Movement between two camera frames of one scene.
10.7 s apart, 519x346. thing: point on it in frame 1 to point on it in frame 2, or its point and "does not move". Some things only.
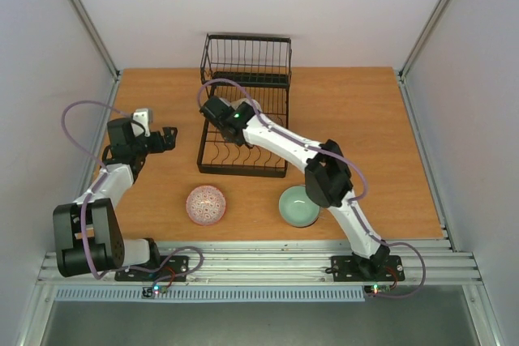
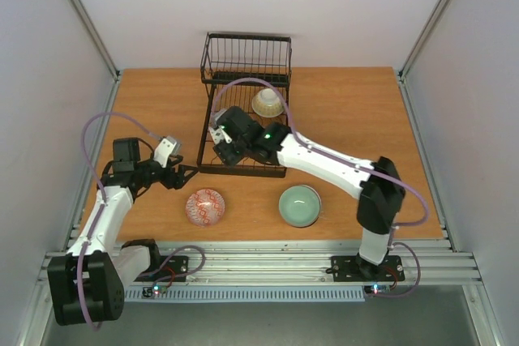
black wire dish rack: (254, 70) does not move
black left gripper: (170, 140) to (178, 181)
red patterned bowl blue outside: (205, 205) does not move
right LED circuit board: (374, 290) does not move
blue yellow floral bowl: (238, 102) to (268, 103)
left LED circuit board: (150, 292) does not move
